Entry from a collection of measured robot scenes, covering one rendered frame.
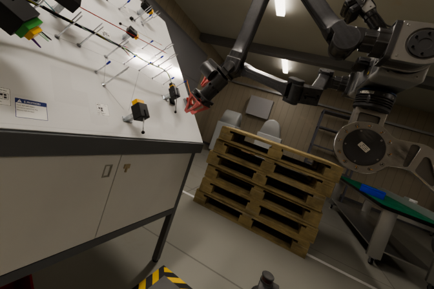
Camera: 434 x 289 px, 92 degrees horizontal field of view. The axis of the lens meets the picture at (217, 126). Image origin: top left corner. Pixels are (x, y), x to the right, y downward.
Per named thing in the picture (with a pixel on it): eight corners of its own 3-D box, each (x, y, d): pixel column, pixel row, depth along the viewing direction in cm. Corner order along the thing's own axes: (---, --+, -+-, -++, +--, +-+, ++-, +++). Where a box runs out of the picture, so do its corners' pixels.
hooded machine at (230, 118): (216, 149, 701) (228, 110, 696) (231, 156, 679) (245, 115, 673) (206, 150, 638) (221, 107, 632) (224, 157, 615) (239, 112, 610)
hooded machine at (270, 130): (272, 172, 647) (288, 125, 641) (270, 174, 588) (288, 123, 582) (249, 163, 672) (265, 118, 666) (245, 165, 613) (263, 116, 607)
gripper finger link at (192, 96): (177, 105, 84) (194, 88, 82) (186, 107, 91) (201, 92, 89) (187, 117, 82) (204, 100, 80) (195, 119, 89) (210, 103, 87)
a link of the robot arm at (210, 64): (236, 64, 77) (241, 72, 86) (216, 44, 81) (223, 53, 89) (212, 86, 80) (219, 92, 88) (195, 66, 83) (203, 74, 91)
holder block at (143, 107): (126, 139, 83) (144, 130, 79) (121, 112, 86) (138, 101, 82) (135, 140, 87) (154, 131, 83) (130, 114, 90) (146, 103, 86)
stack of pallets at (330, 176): (304, 225, 297) (328, 160, 293) (310, 262, 207) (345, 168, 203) (217, 185, 343) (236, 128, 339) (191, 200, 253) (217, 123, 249)
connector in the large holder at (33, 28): (29, 25, 57) (37, 17, 55) (40, 35, 58) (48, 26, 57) (13, 33, 52) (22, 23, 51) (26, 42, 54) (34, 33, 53)
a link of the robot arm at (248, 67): (299, 104, 96) (308, 81, 90) (292, 106, 92) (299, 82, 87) (237, 75, 124) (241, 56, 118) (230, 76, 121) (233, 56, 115)
